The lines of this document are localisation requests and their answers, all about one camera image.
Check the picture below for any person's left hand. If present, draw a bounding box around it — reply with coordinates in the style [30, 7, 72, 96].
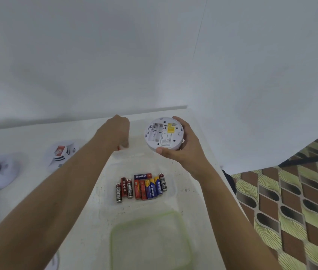
[92, 114, 130, 152]

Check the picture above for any black rounded object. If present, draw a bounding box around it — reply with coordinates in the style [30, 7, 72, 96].
[221, 170, 238, 196]

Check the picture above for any person's right forearm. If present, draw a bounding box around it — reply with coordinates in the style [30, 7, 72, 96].
[197, 170, 282, 270]

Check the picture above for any black partition base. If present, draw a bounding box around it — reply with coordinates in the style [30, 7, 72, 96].
[278, 153, 318, 168]

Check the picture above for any large clear plastic container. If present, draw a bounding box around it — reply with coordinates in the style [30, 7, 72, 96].
[100, 157, 182, 220]

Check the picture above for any person's right hand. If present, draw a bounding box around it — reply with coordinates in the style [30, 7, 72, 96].
[156, 116, 213, 182]

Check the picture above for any white detector mounting plate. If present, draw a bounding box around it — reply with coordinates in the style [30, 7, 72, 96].
[44, 250, 61, 270]

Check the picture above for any person's left forearm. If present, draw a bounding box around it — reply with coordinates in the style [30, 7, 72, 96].
[0, 139, 114, 270]

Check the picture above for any large green-rimmed clear lid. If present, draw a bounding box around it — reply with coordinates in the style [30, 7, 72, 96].
[110, 211, 193, 270]

